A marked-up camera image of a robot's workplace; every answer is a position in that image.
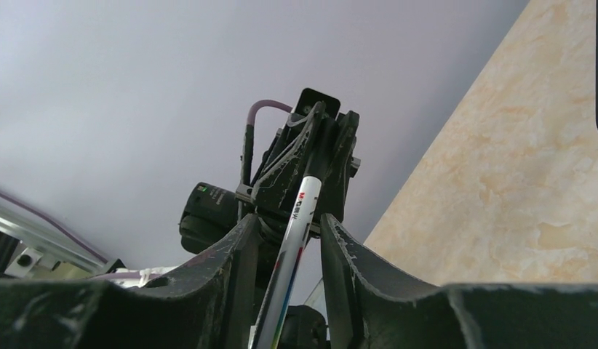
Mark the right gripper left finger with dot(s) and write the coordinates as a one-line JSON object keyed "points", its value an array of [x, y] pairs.
{"points": [[204, 303]]}

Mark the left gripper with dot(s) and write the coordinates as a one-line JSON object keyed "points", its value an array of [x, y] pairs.
{"points": [[274, 188]]}

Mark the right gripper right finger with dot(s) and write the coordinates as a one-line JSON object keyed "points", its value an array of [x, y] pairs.
{"points": [[373, 304]]}

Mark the black cap white marker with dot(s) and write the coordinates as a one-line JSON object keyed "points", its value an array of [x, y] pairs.
{"points": [[272, 313]]}

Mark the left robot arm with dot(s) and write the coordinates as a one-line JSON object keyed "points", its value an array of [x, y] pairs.
{"points": [[211, 212]]}

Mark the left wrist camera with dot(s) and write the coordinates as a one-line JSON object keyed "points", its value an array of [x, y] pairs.
{"points": [[329, 106]]}

